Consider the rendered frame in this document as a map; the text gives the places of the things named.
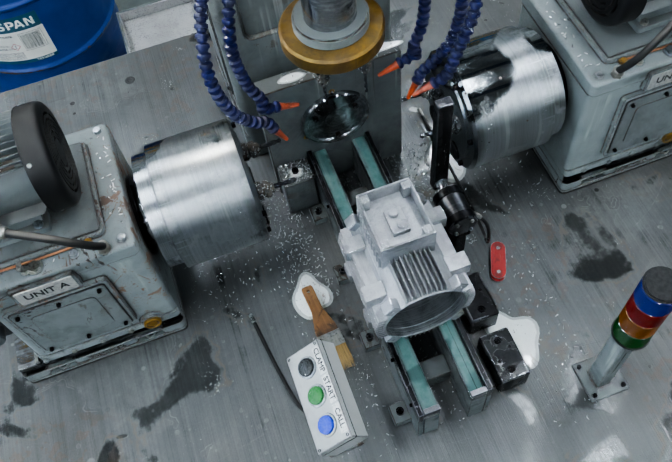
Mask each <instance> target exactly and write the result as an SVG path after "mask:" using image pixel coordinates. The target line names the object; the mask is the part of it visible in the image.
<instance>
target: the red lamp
mask: <svg viewBox="0 0 672 462"><path fill-rule="evenodd" d="M626 312H627V314H628V316H629V318H630V319H631V320H632V321H633V322H634V323H635V324H636V325H638V326H640V327H643V328H656V327H658V326H660V325H661V324H662V323H663V322H664V321H665V319H666V318H667V317H668V316H669V314H670V313H671V312H670V313H669V314H668V315H666V316H662V317H654V316H650V315H647V314H645V313H644V312H642V311H641V310H640V309H639V308H638V307H637V305H636V303H635V301H634V291H633V293H632V295H631V296H630V298H629V299H628V301H627V304H626Z"/></svg>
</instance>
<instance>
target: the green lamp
mask: <svg viewBox="0 0 672 462"><path fill-rule="evenodd" d="M613 333H614V336H615V338H616V339H617V341H618V342H619V343H620V344H622V345H623V346H625V347H628V348H634V349H635V348H640V347H643V346H644V345H646V344H647V343H648V342H649V340H650V339H651V338H652V336H651V337H649V338H647V339H636V338H633V337H631V336H629V335H628V334H626V333H625V332H624V331H623V329H622V328H621V326H620V323H619V316H618V317H617V319H616V320H615V322H614V325H613Z"/></svg>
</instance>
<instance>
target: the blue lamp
mask: <svg viewBox="0 0 672 462"><path fill-rule="evenodd" d="M642 278H643V277H642ZM642 278H641V280H640V282H639V283H638V285H637V287H636V288H635V290H634V301H635V303H636V305H637V307H638V308H639V309H640V310H641V311H642V312H644V313H645V314H647V315H650V316H654V317H662V316H666V315H668V314H669V313H670V312H672V304H662V303H658V302H656V301H654V300H652V299H651V298H650V297H649V296H648V295H647V294H646V293H645V291H644V289H643V287H642Z"/></svg>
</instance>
